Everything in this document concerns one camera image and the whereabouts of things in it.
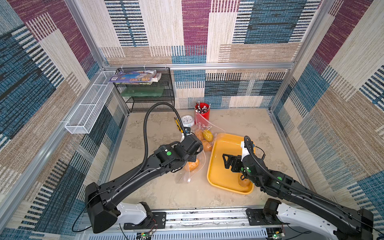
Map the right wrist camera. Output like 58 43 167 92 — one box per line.
241 141 250 161

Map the black corrugated cable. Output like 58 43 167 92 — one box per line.
116 102 187 187
243 135 340 208

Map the brown potato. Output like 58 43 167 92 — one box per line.
238 175 252 188
202 140 213 153
184 159 200 172

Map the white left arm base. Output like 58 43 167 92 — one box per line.
117 202 153 225

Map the orange potato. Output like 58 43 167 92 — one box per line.
195 130 205 141

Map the yellow utility knife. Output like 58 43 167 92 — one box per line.
174 117 184 134

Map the green tray in rack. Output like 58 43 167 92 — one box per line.
121 87 165 98

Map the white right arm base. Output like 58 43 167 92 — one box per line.
276 203 338 240

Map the black wire shelf rack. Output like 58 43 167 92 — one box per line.
115 67 175 113

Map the aluminium front rail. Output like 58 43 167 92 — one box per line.
75 207 325 240

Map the black corrugated right cable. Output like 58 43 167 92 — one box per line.
243 135 340 208

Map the colourful book on rack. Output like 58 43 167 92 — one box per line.
109 70 162 85

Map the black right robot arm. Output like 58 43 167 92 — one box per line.
223 154 374 240

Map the white wire wall basket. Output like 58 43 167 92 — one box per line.
65 71 115 134

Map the red ribbed pen cup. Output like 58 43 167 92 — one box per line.
195 102 210 126

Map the white round clock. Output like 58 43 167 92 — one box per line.
181 115 195 128

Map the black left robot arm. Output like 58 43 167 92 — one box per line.
85 135 203 234

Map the yellow lemon-like potato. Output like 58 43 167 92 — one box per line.
202 130 214 142

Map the clear zipper bag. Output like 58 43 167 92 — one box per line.
175 151 207 184
191 112 226 154

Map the yellow plastic tray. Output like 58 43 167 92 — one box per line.
207 133 254 195

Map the black corrugated left cable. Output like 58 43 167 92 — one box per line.
116 102 187 187

